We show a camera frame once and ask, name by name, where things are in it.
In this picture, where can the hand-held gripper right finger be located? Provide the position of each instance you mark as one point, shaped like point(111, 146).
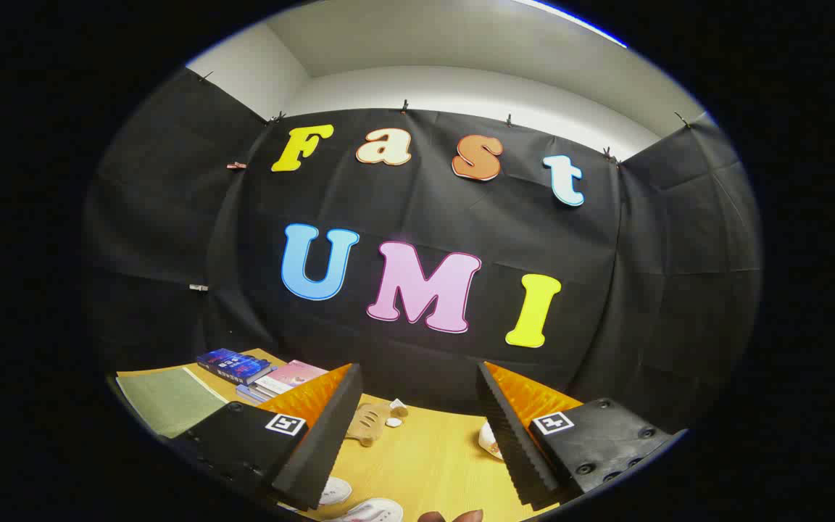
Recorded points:
point(515, 449)

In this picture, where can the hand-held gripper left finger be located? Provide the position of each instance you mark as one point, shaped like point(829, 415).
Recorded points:
point(323, 449)

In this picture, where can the white shoe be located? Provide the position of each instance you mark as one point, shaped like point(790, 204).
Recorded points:
point(335, 491)
point(377, 511)

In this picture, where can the cream fabric storage box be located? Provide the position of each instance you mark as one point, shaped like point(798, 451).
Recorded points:
point(171, 402)

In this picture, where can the white plush toy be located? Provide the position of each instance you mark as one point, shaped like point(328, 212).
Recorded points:
point(490, 442)

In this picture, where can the brown plush toy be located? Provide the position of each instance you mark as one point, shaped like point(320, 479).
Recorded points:
point(368, 424)

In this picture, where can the pink book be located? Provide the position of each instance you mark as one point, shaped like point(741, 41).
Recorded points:
point(294, 375)

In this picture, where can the pale blue book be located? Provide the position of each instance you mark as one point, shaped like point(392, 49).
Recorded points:
point(251, 394)

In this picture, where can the dark blue book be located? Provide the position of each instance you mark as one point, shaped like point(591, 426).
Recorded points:
point(233, 365)

